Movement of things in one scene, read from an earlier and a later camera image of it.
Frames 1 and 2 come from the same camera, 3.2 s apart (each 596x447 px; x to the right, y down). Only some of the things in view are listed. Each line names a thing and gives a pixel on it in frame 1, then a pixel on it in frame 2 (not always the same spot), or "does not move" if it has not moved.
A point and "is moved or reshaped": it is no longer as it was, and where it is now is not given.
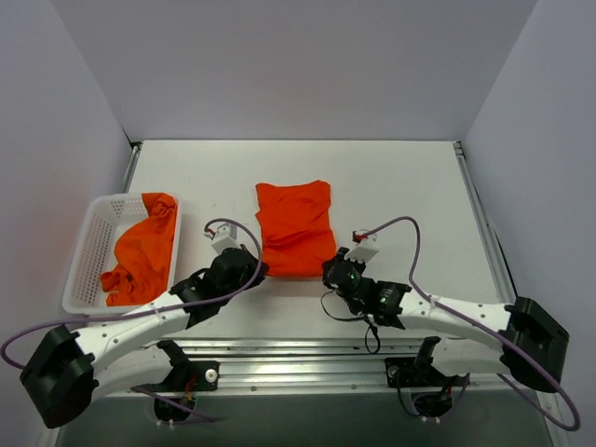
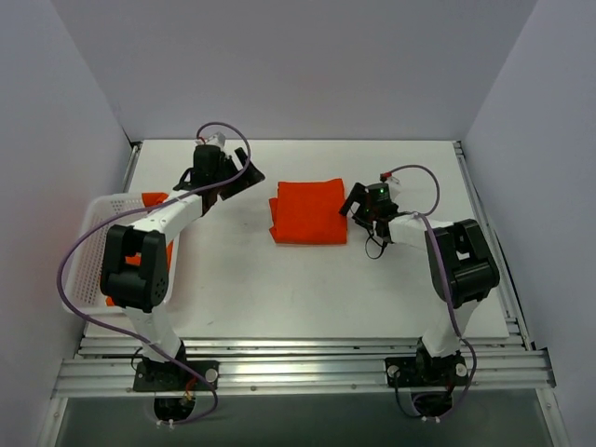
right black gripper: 332,268 -> 357,201
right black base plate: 414,372 does not move
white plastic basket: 107,217 does not move
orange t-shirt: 296,227 is moved or reshaped
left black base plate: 200,375 does not move
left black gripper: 254,263 -> 236,174
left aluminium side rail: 131,161 does not move
